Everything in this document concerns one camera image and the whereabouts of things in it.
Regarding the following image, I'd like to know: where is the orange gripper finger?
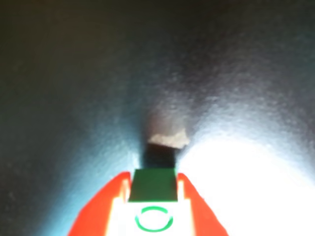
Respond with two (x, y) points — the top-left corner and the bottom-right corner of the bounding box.
(177, 173), (230, 236)
(67, 171), (131, 236)

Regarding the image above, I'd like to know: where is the green cube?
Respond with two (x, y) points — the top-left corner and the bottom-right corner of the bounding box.
(105, 168), (195, 236)

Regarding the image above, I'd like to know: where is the pale tape piece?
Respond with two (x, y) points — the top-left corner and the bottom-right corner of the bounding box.
(147, 128), (190, 149)

